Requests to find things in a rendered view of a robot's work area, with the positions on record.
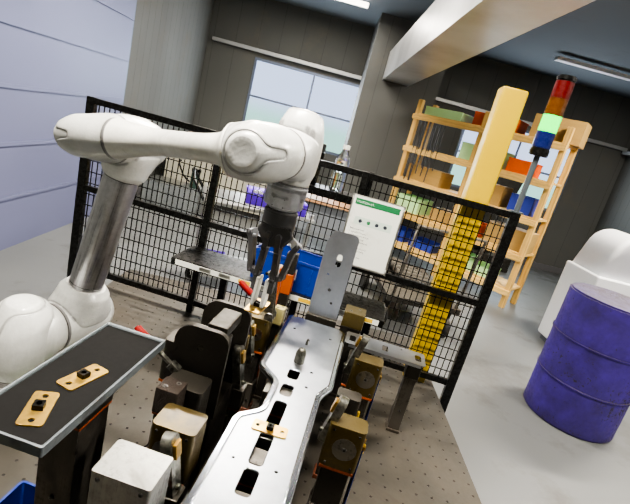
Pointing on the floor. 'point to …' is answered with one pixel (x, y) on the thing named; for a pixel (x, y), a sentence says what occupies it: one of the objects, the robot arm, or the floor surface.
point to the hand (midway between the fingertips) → (261, 290)
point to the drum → (591, 363)
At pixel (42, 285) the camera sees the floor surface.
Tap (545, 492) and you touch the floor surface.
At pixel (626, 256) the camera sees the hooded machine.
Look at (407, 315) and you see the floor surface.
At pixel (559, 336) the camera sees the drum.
